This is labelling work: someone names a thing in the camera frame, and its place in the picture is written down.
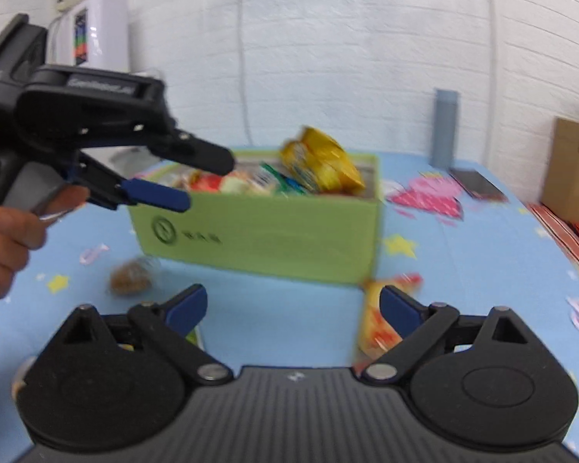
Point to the blue printed tablecloth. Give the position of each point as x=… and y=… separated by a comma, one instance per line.
x=294, y=308

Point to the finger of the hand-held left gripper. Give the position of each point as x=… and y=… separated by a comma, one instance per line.
x=207, y=156
x=164, y=196

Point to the green cardboard box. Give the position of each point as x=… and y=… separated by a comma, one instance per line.
x=270, y=236

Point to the green candy packet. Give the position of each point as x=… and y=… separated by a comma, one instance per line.
x=282, y=181

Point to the brown cardboard box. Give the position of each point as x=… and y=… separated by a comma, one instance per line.
x=569, y=173

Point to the yellow foil snack bag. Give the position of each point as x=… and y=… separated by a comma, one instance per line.
x=323, y=164

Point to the grey bottle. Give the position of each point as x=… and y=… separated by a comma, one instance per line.
x=445, y=130

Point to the pale snack packet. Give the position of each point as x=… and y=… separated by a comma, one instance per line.
x=243, y=184

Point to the white water purifier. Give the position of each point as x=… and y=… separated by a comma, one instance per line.
x=108, y=33

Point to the tan red-ended snack packet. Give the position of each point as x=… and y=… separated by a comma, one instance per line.
x=374, y=328

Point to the brown pastry clear packet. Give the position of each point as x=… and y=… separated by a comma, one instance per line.
x=130, y=277

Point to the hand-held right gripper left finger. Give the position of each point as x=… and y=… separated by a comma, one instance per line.
x=190, y=305

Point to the person's left hand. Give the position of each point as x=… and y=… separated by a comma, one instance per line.
x=9, y=246

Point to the red snack packet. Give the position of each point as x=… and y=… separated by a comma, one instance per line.
x=205, y=183

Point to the white green-edged packet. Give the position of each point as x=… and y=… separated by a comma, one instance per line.
x=198, y=340

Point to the red patterned cloth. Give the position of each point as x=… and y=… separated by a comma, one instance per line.
x=569, y=236

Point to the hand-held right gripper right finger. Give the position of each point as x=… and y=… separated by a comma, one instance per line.
x=395, y=309

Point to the smartphone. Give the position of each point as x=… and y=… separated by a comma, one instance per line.
x=477, y=184

